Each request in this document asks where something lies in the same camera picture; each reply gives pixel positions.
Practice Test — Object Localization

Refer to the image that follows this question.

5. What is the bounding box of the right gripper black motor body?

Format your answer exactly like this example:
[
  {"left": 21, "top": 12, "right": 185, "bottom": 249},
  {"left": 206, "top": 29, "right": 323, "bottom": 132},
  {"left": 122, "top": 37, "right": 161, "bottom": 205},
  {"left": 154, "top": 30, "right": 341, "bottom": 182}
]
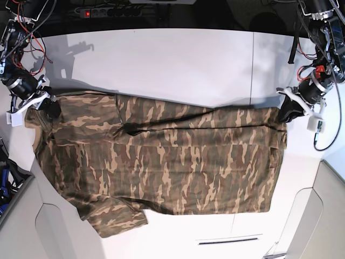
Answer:
[{"left": 4, "top": 71, "right": 51, "bottom": 113}]

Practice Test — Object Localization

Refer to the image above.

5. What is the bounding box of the left gripper black motor body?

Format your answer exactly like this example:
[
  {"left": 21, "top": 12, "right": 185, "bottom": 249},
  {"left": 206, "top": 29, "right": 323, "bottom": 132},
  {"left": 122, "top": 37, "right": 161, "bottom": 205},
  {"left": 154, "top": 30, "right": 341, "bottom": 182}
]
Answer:
[{"left": 276, "top": 69, "right": 336, "bottom": 118}]

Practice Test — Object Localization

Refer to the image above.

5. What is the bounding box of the camouflage T-shirt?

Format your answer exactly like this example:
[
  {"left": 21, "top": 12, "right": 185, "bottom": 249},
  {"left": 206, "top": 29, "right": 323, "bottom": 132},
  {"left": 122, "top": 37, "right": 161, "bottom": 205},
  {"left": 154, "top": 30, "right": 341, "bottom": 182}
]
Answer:
[{"left": 25, "top": 91, "right": 287, "bottom": 238}]

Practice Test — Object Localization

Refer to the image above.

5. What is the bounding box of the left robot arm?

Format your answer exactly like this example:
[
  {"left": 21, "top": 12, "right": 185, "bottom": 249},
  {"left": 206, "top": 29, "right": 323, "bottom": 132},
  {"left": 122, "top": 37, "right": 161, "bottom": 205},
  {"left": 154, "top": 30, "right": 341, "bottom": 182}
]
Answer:
[{"left": 277, "top": 1, "right": 344, "bottom": 123}]

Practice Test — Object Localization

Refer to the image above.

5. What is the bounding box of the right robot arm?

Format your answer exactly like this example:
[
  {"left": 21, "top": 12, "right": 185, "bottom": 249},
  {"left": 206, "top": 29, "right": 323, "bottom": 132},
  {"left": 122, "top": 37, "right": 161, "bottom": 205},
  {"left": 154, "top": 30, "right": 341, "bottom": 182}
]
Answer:
[{"left": 1, "top": 1, "right": 61, "bottom": 122}]

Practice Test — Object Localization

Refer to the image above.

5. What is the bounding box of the blue and black equipment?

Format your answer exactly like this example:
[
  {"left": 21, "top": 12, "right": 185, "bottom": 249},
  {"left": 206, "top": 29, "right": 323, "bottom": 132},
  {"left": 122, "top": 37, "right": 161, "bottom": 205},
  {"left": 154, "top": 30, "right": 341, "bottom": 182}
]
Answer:
[{"left": 1, "top": 138, "right": 32, "bottom": 216}]

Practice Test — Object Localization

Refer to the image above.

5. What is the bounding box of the white power strip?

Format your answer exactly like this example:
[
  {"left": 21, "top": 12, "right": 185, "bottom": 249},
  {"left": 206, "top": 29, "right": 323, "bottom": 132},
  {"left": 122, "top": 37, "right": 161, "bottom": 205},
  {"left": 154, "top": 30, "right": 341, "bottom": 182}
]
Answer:
[{"left": 74, "top": 6, "right": 142, "bottom": 18}]

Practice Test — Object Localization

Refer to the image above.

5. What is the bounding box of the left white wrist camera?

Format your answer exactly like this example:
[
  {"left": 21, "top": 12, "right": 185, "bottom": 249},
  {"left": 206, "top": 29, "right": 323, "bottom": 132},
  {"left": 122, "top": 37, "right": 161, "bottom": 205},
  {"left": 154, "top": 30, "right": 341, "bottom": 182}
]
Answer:
[{"left": 307, "top": 117, "right": 326, "bottom": 134}]

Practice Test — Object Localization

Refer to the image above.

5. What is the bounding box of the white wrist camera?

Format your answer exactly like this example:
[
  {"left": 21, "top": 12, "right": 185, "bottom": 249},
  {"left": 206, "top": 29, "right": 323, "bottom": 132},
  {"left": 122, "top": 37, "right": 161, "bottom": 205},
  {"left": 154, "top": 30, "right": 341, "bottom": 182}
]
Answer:
[
  {"left": 6, "top": 112, "right": 23, "bottom": 127},
  {"left": 307, "top": 117, "right": 326, "bottom": 134}
]

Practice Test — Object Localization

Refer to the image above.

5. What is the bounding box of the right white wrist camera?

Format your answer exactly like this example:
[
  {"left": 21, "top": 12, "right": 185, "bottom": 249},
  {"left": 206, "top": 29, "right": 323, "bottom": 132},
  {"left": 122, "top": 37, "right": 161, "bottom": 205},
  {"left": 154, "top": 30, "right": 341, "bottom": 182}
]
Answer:
[{"left": 6, "top": 112, "right": 23, "bottom": 127}]

